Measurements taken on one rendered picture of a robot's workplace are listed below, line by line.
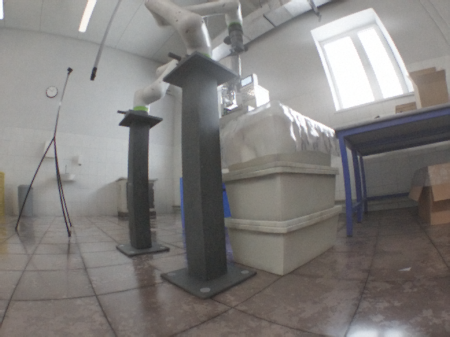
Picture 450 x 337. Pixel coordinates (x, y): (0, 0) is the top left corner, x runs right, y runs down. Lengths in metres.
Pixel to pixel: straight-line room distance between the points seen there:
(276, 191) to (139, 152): 0.96
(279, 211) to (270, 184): 0.11
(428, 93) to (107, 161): 5.29
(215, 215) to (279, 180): 0.28
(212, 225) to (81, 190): 4.18
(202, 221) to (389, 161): 2.45
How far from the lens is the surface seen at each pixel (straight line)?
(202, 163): 0.76
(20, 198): 4.47
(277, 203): 0.79
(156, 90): 1.45
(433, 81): 1.72
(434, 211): 1.64
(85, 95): 5.37
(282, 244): 0.80
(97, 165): 4.86
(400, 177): 2.79
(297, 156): 0.92
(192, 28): 0.95
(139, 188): 1.37
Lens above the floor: 0.34
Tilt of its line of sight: 8 degrees up
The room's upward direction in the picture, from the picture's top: 3 degrees counter-clockwise
